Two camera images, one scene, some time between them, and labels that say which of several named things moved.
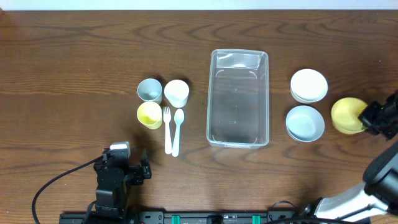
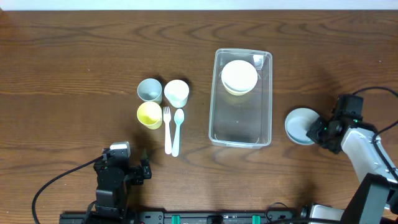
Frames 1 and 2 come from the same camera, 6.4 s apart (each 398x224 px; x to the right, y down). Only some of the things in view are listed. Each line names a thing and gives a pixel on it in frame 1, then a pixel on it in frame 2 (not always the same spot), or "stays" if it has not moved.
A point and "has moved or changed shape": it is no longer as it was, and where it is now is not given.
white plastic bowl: [308, 86] -> [239, 75]
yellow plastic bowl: [344, 115] has moved or changed shape
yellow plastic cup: [149, 113] stays
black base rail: [183, 217] stays
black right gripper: [366, 117] -> [313, 132]
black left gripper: [137, 175] stays
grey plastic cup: [150, 89] stays
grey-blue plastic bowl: [305, 124] stays
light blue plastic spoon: [179, 116] stays
